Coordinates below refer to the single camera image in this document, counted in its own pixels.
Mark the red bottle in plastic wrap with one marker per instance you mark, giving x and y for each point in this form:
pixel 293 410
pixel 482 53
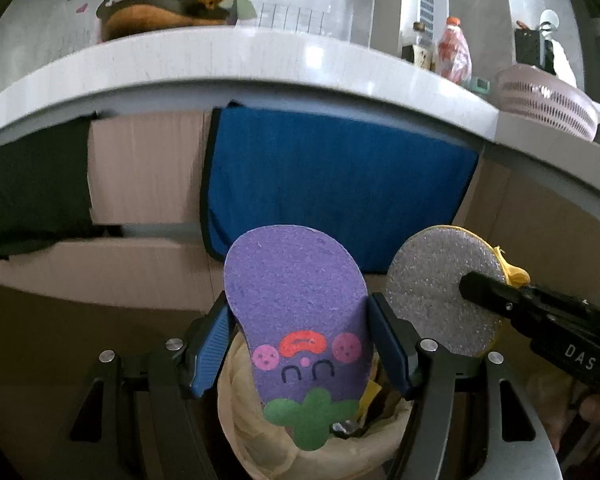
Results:
pixel 452 55

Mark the blue cloth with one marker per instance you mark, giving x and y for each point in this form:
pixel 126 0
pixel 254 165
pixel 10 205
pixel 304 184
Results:
pixel 330 170

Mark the purple eggplant sponge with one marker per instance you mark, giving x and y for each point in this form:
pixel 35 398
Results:
pixel 290 290

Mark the black cloth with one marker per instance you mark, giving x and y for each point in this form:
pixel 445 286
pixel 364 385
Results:
pixel 30 195

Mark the person's right hand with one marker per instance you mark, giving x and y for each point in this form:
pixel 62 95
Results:
pixel 545 395

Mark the pink slotted basket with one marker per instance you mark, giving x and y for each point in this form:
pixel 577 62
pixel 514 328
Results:
pixel 545 100

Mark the round silver and yellow sponge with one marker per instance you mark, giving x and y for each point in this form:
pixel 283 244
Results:
pixel 430 285

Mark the white wall grille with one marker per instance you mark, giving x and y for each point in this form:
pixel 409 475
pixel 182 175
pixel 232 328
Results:
pixel 426 10

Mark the cartoon wall sticker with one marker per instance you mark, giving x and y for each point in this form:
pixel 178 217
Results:
pixel 290 17

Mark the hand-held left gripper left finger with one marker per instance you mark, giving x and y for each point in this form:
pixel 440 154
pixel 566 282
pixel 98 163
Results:
pixel 210 350

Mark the white trash bin with liner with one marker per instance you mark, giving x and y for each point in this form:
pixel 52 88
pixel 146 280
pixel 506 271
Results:
pixel 240 420

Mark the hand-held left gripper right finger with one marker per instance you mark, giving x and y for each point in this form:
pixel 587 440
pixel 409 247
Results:
pixel 387 340

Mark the small green container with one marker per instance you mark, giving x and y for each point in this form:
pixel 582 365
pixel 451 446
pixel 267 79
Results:
pixel 480 85

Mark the beige cabinet drawer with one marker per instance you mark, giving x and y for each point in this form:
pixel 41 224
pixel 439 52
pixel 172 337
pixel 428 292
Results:
pixel 145 170

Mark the white kitchen counter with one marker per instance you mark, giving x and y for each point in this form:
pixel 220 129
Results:
pixel 280 60

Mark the white round utensil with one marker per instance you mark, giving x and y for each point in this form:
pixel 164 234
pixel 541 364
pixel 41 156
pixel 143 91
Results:
pixel 550 19

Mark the dark sauce bottle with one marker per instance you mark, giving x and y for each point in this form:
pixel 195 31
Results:
pixel 422 55

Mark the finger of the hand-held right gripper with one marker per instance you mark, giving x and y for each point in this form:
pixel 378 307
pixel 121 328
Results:
pixel 485 292

